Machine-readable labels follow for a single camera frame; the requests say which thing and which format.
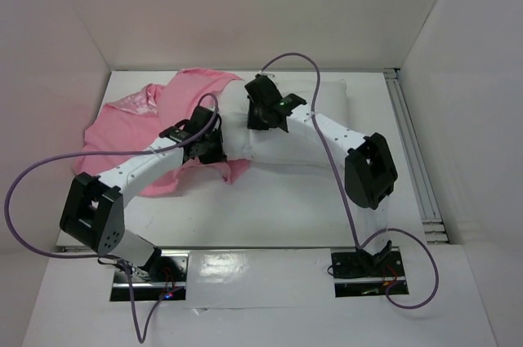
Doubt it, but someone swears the white pillow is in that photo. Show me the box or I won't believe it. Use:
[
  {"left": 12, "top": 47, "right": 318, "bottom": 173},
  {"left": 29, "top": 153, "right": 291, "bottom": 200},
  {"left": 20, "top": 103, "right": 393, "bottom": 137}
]
[{"left": 218, "top": 79, "right": 349, "bottom": 166}]

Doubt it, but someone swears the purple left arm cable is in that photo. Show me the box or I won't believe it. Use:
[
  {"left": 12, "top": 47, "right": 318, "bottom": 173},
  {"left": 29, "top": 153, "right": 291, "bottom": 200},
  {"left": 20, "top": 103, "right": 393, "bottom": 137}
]
[{"left": 3, "top": 93, "right": 223, "bottom": 344}]

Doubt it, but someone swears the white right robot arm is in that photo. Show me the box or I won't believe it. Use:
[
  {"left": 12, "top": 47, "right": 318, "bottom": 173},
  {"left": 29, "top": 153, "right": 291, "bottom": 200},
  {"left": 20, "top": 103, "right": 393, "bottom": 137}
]
[{"left": 244, "top": 74, "right": 398, "bottom": 275}]

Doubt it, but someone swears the aluminium frame rail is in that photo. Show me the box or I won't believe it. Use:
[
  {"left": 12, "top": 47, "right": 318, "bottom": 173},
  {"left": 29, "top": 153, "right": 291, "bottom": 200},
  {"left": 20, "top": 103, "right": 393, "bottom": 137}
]
[{"left": 383, "top": 69, "right": 450, "bottom": 245}]

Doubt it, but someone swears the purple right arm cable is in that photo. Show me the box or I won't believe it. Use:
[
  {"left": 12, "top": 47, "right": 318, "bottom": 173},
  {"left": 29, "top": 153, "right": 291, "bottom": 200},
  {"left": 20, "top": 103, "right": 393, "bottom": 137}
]
[{"left": 259, "top": 51, "right": 440, "bottom": 311}]

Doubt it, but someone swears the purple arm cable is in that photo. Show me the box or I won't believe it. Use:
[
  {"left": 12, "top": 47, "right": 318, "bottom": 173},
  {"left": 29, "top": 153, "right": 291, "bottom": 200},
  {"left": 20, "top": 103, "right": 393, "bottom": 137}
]
[
  {"left": 259, "top": 51, "right": 440, "bottom": 311},
  {"left": 3, "top": 93, "right": 223, "bottom": 344}
]

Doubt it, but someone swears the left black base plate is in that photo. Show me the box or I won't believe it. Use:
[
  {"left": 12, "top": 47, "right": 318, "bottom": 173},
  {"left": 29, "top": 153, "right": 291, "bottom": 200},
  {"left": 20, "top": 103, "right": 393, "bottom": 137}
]
[{"left": 97, "top": 250, "right": 190, "bottom": 302}]

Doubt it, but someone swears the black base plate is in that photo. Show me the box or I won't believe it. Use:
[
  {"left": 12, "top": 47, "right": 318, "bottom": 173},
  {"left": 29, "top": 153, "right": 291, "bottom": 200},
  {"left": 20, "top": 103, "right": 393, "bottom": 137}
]
[
  {"left": 97, "top": 250, "right": 190, "bottom": 302},
  {"left": 326, "top": 242, "right": 409, "bottom": 298}
]

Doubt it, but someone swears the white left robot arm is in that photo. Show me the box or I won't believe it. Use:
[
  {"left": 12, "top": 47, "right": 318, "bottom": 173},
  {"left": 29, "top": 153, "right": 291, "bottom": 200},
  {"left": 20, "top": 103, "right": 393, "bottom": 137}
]
[{"left": 60, "top": 106, "right": 226, "bottom": 281}]

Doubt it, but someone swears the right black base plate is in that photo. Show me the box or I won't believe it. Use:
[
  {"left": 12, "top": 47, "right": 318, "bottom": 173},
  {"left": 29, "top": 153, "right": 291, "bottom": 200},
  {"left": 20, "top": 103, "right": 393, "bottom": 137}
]
[{"left": 326, "top": 242, "right": 409, "bottom": 298}]

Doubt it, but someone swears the pink satin pillowcase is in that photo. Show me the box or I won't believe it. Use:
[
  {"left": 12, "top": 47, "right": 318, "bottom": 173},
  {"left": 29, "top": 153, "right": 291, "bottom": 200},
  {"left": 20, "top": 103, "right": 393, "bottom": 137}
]
[{"left": 72, "top": 68, "right": 250, "bottom": 198}]

